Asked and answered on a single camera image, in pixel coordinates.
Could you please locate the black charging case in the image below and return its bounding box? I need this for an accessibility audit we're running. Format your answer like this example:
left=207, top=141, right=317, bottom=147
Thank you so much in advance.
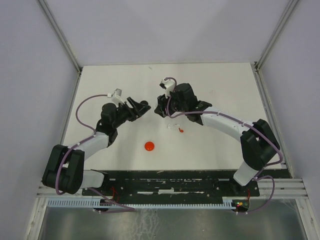
left=140, top=100, right=149, bottom=106

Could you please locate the white slotted cable duct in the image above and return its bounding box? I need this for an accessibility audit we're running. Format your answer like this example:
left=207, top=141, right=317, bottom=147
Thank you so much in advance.
left=46, top=197, right=238, bottom=209

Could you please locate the aluminium frame post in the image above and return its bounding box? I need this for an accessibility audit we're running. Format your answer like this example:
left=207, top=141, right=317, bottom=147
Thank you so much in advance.
left=254, top=0, right=301, bottom=72
left=36, top=0, right=82, bottom=73

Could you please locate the orange charging case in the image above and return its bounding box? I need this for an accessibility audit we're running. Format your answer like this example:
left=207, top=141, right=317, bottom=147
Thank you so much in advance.
left=144, top=141, right=155, bottom=152

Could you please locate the right aluminium frame post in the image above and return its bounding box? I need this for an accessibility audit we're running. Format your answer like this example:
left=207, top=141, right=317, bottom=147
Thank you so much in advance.
left=254, top=0, right=301, bottom=72

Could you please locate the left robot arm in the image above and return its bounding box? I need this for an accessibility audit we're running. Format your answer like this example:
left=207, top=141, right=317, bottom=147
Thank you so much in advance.
left=42, top=97, right=151, bottom=195

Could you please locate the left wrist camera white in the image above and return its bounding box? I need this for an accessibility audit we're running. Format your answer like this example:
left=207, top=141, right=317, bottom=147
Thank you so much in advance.
left=107, top=88, right=125, bottom=105

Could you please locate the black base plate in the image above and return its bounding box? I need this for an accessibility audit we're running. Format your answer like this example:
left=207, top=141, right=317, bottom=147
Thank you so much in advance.
left=97, top=170, right=260, bottom=205

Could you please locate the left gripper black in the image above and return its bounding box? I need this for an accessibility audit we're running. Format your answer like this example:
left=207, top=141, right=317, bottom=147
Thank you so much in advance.
left=112, top=96, right=151, bottom=129

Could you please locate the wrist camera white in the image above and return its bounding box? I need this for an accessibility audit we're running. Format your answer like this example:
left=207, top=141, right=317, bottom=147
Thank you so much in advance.
left=107, top=88, right=125, bottom=105
left=159, top=77, right=177, bottom=99

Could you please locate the aluminium front rail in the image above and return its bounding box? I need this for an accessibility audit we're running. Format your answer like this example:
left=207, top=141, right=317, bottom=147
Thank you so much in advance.
left=37, top=176, right=308, bottom=202

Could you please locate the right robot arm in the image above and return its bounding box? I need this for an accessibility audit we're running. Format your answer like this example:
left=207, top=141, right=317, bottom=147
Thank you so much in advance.
left=154, top=77, right=283, bottom=196

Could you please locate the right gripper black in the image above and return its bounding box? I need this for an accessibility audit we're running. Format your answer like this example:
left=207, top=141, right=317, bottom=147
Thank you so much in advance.
left=154, top=88, right=188, bottom=118

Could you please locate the left aluminium frame post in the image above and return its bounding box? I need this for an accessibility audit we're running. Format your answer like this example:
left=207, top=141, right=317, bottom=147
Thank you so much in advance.
left=36, top=0, right=82, bottom=73

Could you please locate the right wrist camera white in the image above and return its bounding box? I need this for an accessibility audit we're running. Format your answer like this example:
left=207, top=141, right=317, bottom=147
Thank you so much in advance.
left=159, top=77, right=177, bottom=99

